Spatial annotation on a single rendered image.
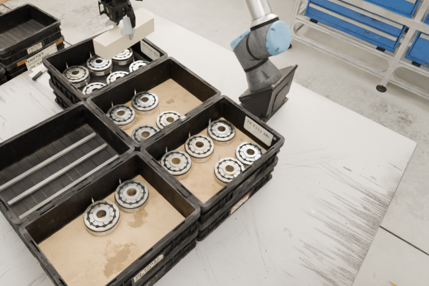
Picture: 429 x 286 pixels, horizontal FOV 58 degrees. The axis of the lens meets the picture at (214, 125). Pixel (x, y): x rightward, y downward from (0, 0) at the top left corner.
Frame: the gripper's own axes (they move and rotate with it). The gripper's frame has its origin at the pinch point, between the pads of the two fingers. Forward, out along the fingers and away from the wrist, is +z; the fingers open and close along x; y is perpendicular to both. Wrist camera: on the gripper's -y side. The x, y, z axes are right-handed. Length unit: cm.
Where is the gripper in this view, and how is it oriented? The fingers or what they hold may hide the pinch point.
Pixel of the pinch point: (124, 32)
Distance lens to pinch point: 146.8
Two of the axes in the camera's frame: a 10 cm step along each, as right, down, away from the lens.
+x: 8.1, 4.7, -3.5
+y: -5.8, 5.7, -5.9
